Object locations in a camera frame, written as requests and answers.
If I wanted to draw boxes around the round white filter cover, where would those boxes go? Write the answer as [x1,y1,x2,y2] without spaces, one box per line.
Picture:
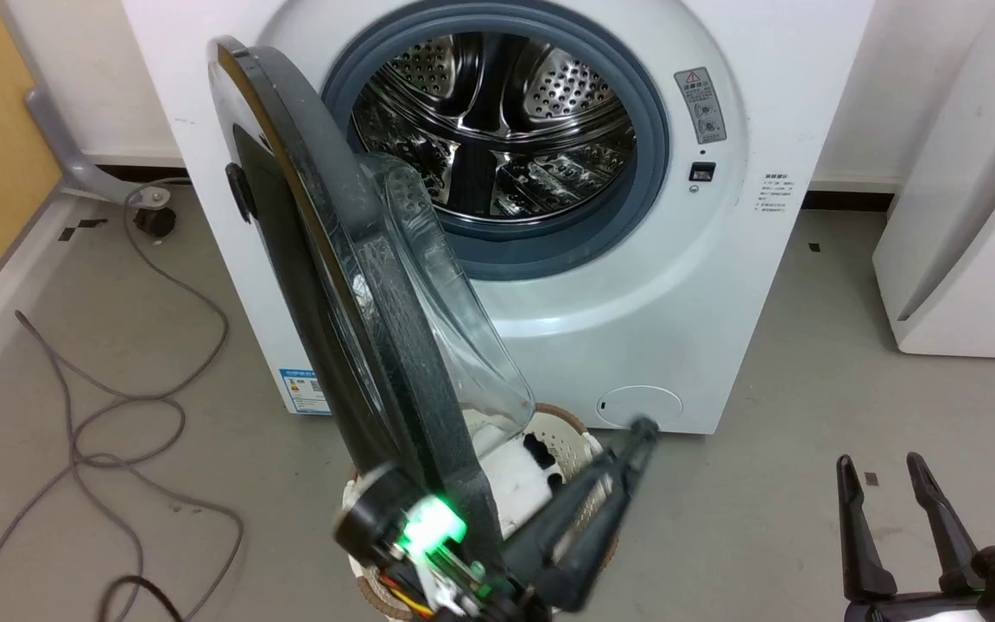
[595,384,684,429]

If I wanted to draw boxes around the white air purifier appliance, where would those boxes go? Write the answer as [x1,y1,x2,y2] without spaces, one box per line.
[872,0,995,361]

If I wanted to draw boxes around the grey rubber door gasket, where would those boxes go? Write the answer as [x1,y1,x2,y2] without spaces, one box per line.
[321,0,671,282]

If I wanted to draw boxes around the long grey floor cable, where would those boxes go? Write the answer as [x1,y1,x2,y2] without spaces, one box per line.
[0,177,244,622]

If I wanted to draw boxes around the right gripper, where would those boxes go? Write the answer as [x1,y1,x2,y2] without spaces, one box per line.
[836,451,995,622]

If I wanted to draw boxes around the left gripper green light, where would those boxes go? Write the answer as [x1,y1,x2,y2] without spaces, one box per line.
[333,417,660,622]

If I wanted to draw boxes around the white front-load washing machine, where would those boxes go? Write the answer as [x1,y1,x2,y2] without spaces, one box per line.
[122,0,877,435]

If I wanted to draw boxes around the small printed text label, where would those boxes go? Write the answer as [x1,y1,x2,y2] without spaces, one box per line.
[755,172,800,215]

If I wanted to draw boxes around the white and black plush toy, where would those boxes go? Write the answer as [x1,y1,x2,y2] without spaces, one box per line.
[463,409,569,538]

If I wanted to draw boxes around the black round washing machine door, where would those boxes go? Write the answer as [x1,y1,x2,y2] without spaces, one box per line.
[206,35,537,554]

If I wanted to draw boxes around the steel perforated washer drum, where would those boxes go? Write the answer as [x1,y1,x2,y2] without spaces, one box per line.
[349,32,637,219]

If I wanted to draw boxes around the grey metal chair leg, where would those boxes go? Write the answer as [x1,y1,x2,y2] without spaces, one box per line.
[24,86,173,208]

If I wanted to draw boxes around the black caster wheel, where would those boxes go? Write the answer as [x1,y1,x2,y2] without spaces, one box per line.
[132,206,178,240]

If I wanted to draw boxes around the grey warning sticker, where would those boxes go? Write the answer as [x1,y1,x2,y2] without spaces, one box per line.
[674,67,728,145]

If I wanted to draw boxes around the orange yellow gripper wires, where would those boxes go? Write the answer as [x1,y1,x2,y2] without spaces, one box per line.
[374,566,434,619]

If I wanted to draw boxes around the black floor cable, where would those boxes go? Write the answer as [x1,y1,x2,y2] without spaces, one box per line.
[98,574,184,622]

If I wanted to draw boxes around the white laundry basket brown rim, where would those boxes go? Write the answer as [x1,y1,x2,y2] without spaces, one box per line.
[342,403,621,622]

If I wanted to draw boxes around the blue energy label sticker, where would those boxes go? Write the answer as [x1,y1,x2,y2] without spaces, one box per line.
[278,368,332,416]

